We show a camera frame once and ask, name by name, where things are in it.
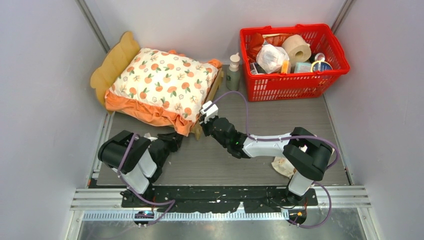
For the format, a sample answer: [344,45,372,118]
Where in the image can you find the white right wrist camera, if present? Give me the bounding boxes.
[199,100,219,121]

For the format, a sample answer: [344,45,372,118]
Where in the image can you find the wooden pet bed frame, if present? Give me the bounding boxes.
[90,31,224,139]

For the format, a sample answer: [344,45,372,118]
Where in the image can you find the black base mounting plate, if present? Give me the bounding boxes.
[120,185,318,214]

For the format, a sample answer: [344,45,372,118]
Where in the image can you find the beige toilet paper roll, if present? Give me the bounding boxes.
[282,34,312,65]

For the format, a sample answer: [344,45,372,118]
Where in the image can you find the orange fruit print cushion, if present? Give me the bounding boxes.
[104,48,222,136]

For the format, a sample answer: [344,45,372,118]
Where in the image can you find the red plastic shopping basket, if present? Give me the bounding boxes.
[239,23,350,102]

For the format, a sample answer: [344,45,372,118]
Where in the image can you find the small silver can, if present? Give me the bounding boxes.
[312,52,326,62]

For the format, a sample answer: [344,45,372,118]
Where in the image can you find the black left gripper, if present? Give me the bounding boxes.
[155,129,184,167]

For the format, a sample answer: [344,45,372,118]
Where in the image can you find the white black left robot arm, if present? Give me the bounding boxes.
[97,130,184,207]

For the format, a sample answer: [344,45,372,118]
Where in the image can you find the white plastic wrapped packet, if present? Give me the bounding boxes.
[256,43,290,74]

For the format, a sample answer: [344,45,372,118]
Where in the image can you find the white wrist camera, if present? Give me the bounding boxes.
[199,100,219,121]
[143,132,158,142]

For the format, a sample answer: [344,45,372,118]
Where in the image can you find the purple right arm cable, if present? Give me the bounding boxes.
[210,90,340,229]

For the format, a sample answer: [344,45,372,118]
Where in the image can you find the light teal small box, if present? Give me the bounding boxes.
[293,62,312,74]

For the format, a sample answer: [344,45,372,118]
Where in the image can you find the slotted aluminium rail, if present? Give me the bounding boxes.
[70,186,372,222]

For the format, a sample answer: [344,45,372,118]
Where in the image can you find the cream frilled small pillow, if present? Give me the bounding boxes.
[271,157,296,179]

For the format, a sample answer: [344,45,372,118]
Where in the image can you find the round blue lidded tin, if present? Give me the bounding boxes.
[310,60,333,73]

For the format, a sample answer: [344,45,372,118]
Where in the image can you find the green pump lotion bottle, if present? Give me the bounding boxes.
[226,52,241,91]

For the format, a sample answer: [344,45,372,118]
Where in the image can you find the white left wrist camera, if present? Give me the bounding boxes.
[143,132,158,142]

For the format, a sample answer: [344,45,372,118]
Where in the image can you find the orange red crumpled bag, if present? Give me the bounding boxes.
[246,33,293,63]

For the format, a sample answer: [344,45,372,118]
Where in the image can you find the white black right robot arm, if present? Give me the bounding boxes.
[199,115,337,205]

